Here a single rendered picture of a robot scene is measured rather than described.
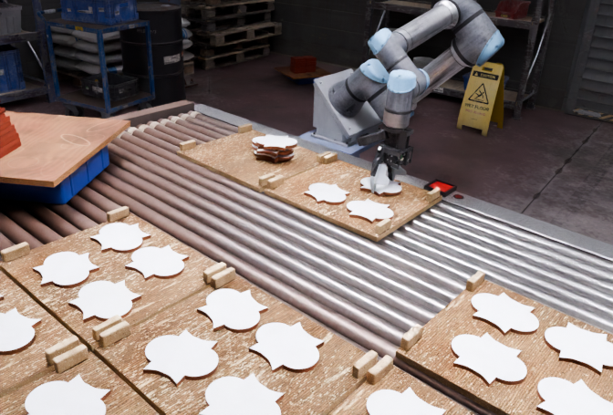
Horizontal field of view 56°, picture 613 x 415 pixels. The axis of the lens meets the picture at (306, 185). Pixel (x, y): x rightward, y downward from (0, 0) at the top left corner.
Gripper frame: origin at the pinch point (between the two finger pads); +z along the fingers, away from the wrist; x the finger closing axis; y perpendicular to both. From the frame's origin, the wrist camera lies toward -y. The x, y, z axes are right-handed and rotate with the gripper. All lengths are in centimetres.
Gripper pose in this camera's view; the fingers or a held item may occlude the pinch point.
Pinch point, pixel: (380, 184)
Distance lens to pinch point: 177.6
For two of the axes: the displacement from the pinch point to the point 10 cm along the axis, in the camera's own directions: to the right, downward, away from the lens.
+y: 7.6, 3.4, -5.6
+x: 6.5, -3.0, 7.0
